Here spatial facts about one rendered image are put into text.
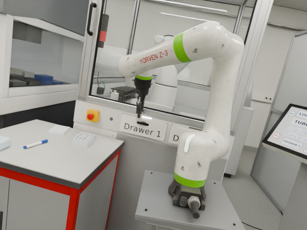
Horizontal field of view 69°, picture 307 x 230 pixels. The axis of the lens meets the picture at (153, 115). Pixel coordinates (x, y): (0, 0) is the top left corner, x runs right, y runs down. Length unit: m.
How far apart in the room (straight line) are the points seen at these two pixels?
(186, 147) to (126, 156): 0.73
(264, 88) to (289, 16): 1.36
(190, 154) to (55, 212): 0.61
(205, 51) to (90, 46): 0.85
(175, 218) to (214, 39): 0.60
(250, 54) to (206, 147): 0.72
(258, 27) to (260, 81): 3.50
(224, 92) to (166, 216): 0.52
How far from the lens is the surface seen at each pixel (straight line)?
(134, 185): 1.56
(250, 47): 1.39
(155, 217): 0.78
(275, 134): 1.42
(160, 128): 1.37
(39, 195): 1.08
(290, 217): 1.53
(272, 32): 4.98
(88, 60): 1.49
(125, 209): 1.67
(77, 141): 1.27
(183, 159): 0.84
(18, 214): 1.19
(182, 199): 0.84
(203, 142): 0.82
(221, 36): 0.82
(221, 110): 0.95
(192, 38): 0.84
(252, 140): 5.05
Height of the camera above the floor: 1.23
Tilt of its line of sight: 11 degrees down
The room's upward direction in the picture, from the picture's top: 11 degrees clockwise
